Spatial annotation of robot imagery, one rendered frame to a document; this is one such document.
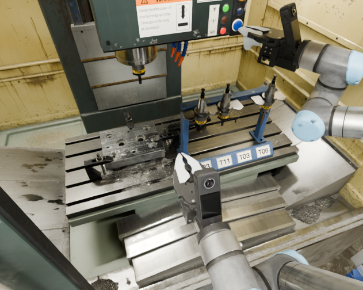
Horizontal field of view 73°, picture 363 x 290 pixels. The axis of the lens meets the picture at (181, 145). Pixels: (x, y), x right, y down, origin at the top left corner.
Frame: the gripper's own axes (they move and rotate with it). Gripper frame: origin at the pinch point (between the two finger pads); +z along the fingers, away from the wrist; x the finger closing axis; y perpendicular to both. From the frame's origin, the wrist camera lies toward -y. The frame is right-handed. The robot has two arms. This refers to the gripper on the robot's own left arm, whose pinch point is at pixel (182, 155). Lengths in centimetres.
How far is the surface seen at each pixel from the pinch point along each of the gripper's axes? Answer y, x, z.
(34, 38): 23, -50, 135
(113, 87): 41, -11, 96
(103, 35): -16.2, -11.2, 33.8
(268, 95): 19, 53, 36
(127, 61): -0.3, -4.6, 47.4
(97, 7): -23.0, -11.1, 34.0
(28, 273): 4.4, -34.8, -14.6
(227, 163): 50, 34, 28
